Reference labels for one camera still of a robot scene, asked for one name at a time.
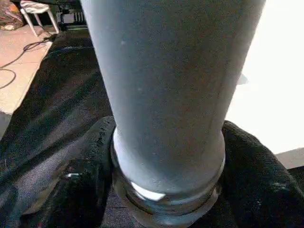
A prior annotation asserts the white plastic table top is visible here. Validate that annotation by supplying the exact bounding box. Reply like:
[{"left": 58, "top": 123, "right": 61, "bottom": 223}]
[{"left": 224, "top": 0, "right": 304, "bottom": 170}]

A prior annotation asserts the thin black floor cable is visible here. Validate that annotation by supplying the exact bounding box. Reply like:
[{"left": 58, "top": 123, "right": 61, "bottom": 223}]
[{"left": 0, "top": 33, "right": 57, "bottom": 91}]

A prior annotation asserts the black plastic mat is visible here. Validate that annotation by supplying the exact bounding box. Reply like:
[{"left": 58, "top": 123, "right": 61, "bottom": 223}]
[{"left": 0, "top": 29, "right": 304, "bottom": 228}]

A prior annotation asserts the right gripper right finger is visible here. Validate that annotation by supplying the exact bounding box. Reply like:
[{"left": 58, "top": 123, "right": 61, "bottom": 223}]
[{"left": 209, "top": 121, "right": 304, "bottom": 228}]

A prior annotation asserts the white plastic stool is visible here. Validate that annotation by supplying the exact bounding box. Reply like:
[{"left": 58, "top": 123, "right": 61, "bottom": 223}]
[{"left": 19, "top": 0, "right": 60, "bottom": 38}]

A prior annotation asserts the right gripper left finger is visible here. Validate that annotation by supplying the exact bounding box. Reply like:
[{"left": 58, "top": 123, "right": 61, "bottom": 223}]
[{"left": 21, "top": 115, "right": 117, "bottom": 228}]

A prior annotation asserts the white plastic table leg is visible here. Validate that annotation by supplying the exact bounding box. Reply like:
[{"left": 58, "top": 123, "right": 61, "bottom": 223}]
[{"left": 80, "top": 0, "right": 266, "bottom": 228}]

